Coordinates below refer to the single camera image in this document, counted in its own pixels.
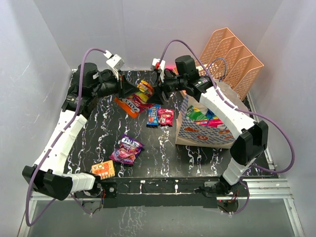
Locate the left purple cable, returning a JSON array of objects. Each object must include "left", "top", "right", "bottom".
[{"left": 25, "top": 48, "right": 112, "bottom": 227}]

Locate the orange Fox's fruits candy bag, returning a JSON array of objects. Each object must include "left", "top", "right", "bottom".
[{"left": 114, "top": 80, "right": 154, "bottom": 119}]

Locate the purple Fox's berries candy bag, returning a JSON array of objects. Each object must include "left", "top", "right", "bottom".
[{"left": 109, "top": 134, "right": 144, "bottom": 165}]

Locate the green Fox's candy bag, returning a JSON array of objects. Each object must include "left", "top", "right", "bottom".
[{"left": 186, "top": 106, "right": 208, "bottom": 121}]

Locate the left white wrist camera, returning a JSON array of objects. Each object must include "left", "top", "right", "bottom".
[{"left": 104, "top": 50, "right": 124, "bottom": 75}]

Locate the blue snack bag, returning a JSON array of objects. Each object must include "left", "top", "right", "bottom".
[{"left": 205, "top": 109, "right": 219, "bottom": 120}]

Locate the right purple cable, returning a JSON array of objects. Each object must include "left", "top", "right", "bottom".
[{"left": 161, "top": 39, "right": 296, "bottom": 215}]

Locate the black front mounting rail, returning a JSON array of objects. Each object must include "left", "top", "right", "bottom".
[{"left": 76, "top": 177, "right": 247, "bottom": 208}]

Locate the peach plastic desk organizer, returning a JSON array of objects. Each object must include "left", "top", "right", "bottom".
[{"left": 199, "top": 28, "right": 264, "bottom": 100}]

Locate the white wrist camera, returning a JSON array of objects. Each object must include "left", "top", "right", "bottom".
[
  {"left": 152, "top": 58, "right": 165, "bottom": 83},
  {"left": 104, "top": 50, "right": 124, "bottom": 75}
]

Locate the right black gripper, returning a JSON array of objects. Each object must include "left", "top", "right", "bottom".
[{"left": 147, "top": 72, "right": 187, "bottom": 105}]

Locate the magenta snack bag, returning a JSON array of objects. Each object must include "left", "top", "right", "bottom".
[{"left": 195, "top": 119, "right": 225, "bottom": 128}]

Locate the blue M&M's packet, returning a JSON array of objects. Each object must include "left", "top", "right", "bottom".
[{"left": 146, "top": 104, "right": 160, "bottom": 127}]

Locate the purple cable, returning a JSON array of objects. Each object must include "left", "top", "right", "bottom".
[
  {"left": 25, "top": 48, "right": 112, "bottom": 227},
  {"left": 161, "top": 39, "right": 296, "bottom": 215}
]

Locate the pink marker pen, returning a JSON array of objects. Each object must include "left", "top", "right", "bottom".
[{"left": 165, "top": 65, "right": 175, "bottom": 70}]

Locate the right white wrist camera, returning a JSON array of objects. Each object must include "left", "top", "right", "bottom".
[{"left": 152, "top": 58, "right": 165, "bottom": 83}]

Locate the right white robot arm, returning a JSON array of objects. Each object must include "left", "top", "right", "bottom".
[{"left": 148, "top": 55, "right": 268, "bottom": 196}]

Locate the blue checkered paper bag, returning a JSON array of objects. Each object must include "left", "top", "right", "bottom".
[{"left": 175, "top": 58, "right": 250, "bottom": 149}]

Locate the small orange snack pack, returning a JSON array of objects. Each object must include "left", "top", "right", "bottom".
[{"left": 91, "top": 160, "right": 115, "bottom": 180}]

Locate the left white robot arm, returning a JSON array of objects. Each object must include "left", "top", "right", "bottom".
[{"left": 22, "top": 63, "right": 138, "bottom": 200}]

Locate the small red candy packet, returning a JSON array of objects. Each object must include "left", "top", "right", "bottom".
[{"left": 158, "top": 109, "right": 174, "bottom": 126}]

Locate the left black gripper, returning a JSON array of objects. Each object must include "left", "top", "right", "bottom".
[{"left": 91, "top": 70, "right": 140, "bottom": 101}]

